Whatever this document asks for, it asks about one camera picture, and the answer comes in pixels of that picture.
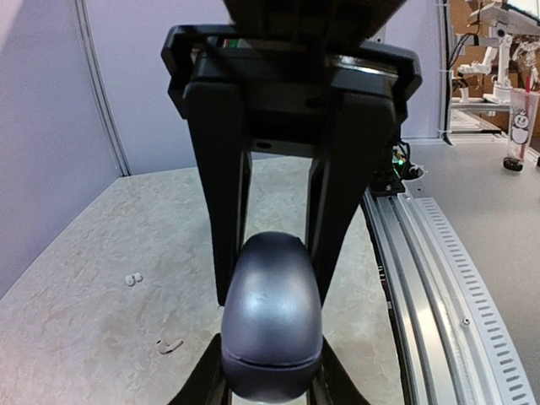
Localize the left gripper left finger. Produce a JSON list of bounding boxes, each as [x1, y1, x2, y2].
[[168, 333, 230, 405]]

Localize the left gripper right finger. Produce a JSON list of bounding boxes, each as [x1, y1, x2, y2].
[[310, 338, 370, 405]]

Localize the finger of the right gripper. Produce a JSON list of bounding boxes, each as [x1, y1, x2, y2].
[[305, 93, 395, 301], [185, 83, 251, 305]]

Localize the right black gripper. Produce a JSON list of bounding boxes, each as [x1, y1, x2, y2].
[[159, 24, 424, 161]]

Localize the white stem earbud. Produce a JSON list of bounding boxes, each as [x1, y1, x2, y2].
[[155, 338, 184, 354]]

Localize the blue earbud charging case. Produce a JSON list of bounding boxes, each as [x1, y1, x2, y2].
[[221, 231, 323, 404]]

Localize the white earbud far right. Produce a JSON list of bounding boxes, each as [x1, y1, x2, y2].
[[124, 273, 143, 287]]

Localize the plastic cup with straw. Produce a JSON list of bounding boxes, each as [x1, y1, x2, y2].
[[503, 74, 539, 172]]

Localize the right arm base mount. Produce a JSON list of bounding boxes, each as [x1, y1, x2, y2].
[[370, 140, 424, 197]]

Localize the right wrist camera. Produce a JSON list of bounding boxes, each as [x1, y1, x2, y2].
[[224, 0, 405, 46]]

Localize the aluminium front rail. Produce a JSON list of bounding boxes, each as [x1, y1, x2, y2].
[[362, 192, 536, 404]]

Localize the right aluminium corner post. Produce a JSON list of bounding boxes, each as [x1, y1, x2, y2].
[[435, 1, 454, 146]]

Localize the aluminium corner post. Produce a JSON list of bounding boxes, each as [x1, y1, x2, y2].
[[435, 1, 454, 146], [73, 0, 132, 177]]

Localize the left aluminium corner post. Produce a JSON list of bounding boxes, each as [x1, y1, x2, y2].
[[73, 0, 132, 177]]

